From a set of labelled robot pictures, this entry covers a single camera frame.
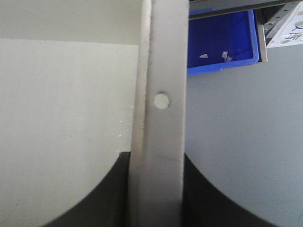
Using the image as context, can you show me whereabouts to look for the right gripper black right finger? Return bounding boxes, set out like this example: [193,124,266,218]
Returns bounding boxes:
[182,155,274,227]

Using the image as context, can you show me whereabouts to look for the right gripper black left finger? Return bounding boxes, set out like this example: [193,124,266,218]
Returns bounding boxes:
[45,152,130,227]

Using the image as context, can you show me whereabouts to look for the white plastic Totelife tote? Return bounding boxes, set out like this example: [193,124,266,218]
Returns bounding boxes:
[0,0,189,227]

